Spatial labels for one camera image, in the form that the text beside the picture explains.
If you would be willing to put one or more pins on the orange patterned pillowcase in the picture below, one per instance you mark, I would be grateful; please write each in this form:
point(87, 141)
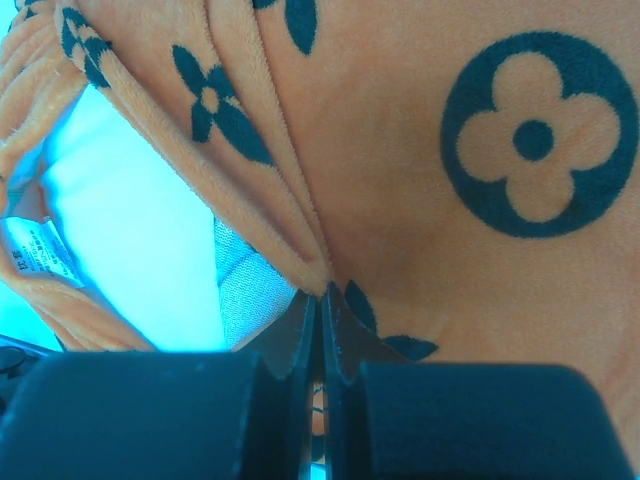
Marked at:
point(466, 172)

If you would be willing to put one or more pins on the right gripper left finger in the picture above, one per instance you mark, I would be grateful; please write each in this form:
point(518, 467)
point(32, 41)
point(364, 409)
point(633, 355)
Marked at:
point(133, 415)

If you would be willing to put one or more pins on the white pillow insert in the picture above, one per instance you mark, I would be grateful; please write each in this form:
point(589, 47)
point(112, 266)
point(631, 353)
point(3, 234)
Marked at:
point(142, 239)

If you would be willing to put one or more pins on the white care label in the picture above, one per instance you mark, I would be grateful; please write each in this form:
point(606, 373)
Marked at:
point(37, 250)

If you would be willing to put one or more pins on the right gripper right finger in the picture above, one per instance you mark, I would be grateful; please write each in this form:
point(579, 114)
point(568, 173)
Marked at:
point(389, 418)

